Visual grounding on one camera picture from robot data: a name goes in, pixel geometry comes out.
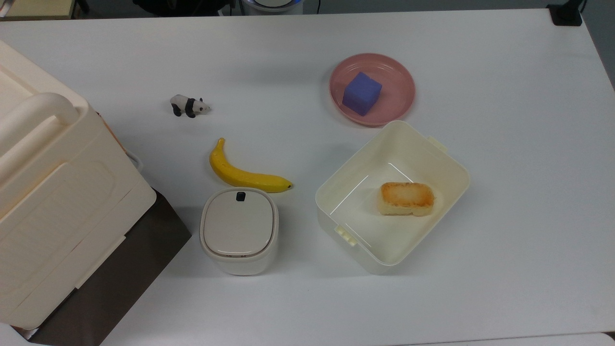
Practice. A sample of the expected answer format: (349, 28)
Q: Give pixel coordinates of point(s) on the wooden side table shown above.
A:
(33, 8)

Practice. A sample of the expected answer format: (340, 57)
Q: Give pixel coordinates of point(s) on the black table clamp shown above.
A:
(565, 14)

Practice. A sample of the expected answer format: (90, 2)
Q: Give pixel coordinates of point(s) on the cream plastic open box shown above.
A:
(413, 154)

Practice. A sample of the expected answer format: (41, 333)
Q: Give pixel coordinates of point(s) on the pink plate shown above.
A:
(399, 91)

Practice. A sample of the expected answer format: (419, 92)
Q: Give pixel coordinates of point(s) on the blue cube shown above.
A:
(361, 93)

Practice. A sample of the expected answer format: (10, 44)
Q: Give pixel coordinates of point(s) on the toasted bread piece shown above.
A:
(407, 198)

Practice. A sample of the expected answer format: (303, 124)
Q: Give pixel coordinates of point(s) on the small white lidded bin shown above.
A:
(239, 226)

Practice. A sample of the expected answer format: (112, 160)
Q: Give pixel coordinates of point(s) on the yellow banana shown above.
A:
(240, 177)

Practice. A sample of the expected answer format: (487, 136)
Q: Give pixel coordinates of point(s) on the cream plastic drawer cabinet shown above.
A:
(72, 202)

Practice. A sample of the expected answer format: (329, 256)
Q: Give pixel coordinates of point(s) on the black and white panda figurine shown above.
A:
(188, 105)

